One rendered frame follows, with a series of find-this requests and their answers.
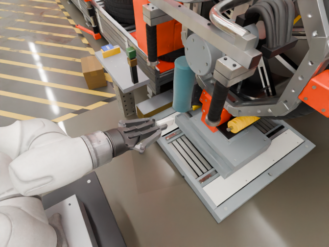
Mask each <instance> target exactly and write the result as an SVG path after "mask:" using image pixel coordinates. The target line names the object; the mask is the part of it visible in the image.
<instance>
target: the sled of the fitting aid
mask: <svg viewBox="0 0 329 247"><path fill-rule="evenodd" d="M201 110H202V106H199V105H194V106H193V107H192V108H190V110H189V111H187V112H185V113H180V114H178V115H176V116H175V123H176V124H177V126H178V127H179V128H180V129H181V130H182V131H183V133H184V134H185V135H186V136H187V137H188V138H189V139H190V141H191V142H192V143H193V144H194V145H195V146H196V147H197V149H198V150H199V151H200V152H201V153H202V154H203V156H204V157H205V158H206V159H207V160H208V161H209V162H210V164H211V165H212V166H213V167H214V168H215V169H216V170H217V172H218V173H219V174H220V175H221V176H222V177H223V178H224V180H225V179H226V178H228V177H229V176H230V175H232V174H234V173H235V172H236V171H238V170H239V169H241V168H242V167H244V166H245V165H246V164H248V163H249V162H251V161H252V160H254V159H255V158H256V157H258V156H259V155H261V154H262V153H263V152H265V151H266V150H267V149H268V148H269V146H270V145H271V144H270V145H269V146H268V147H266V148H265V149H263V150H262V151H261V152H259V153H258V154H256V155H255V156H253V157H252V158H250V159H249V160H248V161H246V162H245V163H243V164H242V165H240V166H239V167H237V168H236V169H235V170H232V169H231V168H230V167H229V166H228V165H227V164H226V163H225V162H224V160H223V159H222V158H221V157H220V156H219V155H218V154H217V153H216V152H215V151H214V150H213V149H212V148H211V146H210V145H209V144H208V143H207V142H206V141H205V140H204V139H203V138H202V137H201V136H200V135H199V133H198V132H197V131H196V130H195V129H194V128H193V127H192V126H191V125H190V124H189V123H188V122H189V118H191V117H193V116H195V115H197V114H199V113H201V112H202V111H201Z"/></svg>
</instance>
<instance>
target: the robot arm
mask: <svg viewBox="0 0 329 247"><path fill-rule="evenodd" d="M174 119H175V118H173V117H172V116H171V117H168V118H165V119H163V120H162V119H158V120H155V119H152V121H151V120H150V118H142V119H135V120H127V121H126V120H119V123H118V127H117V128H113V129H110V130H107V131H104V132H102V131H96V132H93V133H90V134H87V135H82V136H80V137H77V138H71V137H68V136H67V135H66V133H65V132H64V131H63V130H62V129H61V128H60V127H59V126H58V125H57V124H55V123H54V122H52V121H50V120H47V119H42V118H35V119H30V120H23V121H16V122H14V123H13V124H12V125H9V126H5V127H0V247H69V244H68V241H67V239H66V235H65V232H64V229H63V226H62V221H61V220H62V216H61V214H59V213H55V214H53V215H52V216H51V217H50V218H48V219H47V216H46V214H45V211H44V208H43V204H42V193H46V192H49V191H53V190H55V189H58V188H61V187H63V186H65V185H68V184H70V183H72V182H74V181H76V180H78V179H79V178H81V177H82V176H83V175H85V174H86V173H88V172H89V171H91V170H94V169H96V168H98V167H100V166H103V165H105V164H107V163H110V162H111V161H112V158H114V157H117V156H119V155H121V154H124V153H125V152H126V151H129V150H134V149H135V150H137V151H139V154H143V152H144V151H145V149H146V148H148V147H149V146H150V145H152V144H153V143H154V142H155V141H157V140H158V139H159V138H160V137H161V134H162V131H163V130H166V129H167V127H169V126H171V125H173V122H174ZM146 138H147V139H146ZM143 139H146V140H144V141H143V142H142V143H140V144H138V145H137V143H139V142H140V141H141V140H143Z"/></svg>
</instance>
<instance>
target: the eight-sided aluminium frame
mask: <svg viewBox="0 0 329 247"><path fill-rule="evenodd" d="M297 3H298V7H299V11H300V14H301V18H302V21H303V25H304V29H305V34H306V37H307V41H308V45H309V51H308V52H307V54H306V55H305V57H304V59H303V60H302V62H301V64H300V65H299V67H298V69H297V70H296V72H295V73H294V75H293V77H292V79H291V80H290V82H289V84H288V85H287V87H286V89H285V90H284V92H283V94H282V95H281V97H280V98H277V99H263V100H253V101H243V100H241V99H240V98H239V97H238V96H236V95H235V94H234V93H233V92H231V91H230V90H229V92H228V95H227V98H226V101H225V104H224V108H225V109H226V110H227V111H228V113H230V114H232V115H233V116H234V117H241V116H275V117H277V116H285V115H286V114H288V113H289V112H291V111H293V110H294V109H296V108H297V106H298V105H299V104H300V103H301V102H302V101H301V100H300V99H299V98H298V96H299V95H300V93H301V92H302V90H303V89H304V88H305V86H306V85H307V84H308V82H309V81H310V79H311V78H313V77H315V76H316V75H318V74H320V73H321V72H323V71H324V69H325V68H326V67H327V65H328V64H329V0H297ZM201 5H202V3H201V2H199V3H184V6H185V7H187V8H189V9H190V10H192V11H193V12H195V13H197V14H198V15H200V13H201ZM192 34H195V33H194V32H193V31H191V30H190V29H188V28H187V27H186V26H184V25H182V32H181V39H182V43H183V45H184V46H185V43H186V40H187V38H188V37H189V36H190V35H192ZM195 76H196V81H197V82H198V84H199V86H200V87H201V88H202V90H205V91H206V92H207V93H208V94H209V95H210V96H211V97H212V95H213V91H214V86H215V82H216V79H215V78H214V77H213V76H212V73H209V74H207V75H204V76H200V75H197V74H195Z"/></svg>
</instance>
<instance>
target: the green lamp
mask: <svg viewBox="0 0 329 247"><path fill-rule="evenodd" d="M125 50H126V55H127V56H128V57H129V58H130V59H131V58H134V57H136V56H137V55H136V50H135V49H134V48H133V47H129V48H126V49H125Z"/></svg>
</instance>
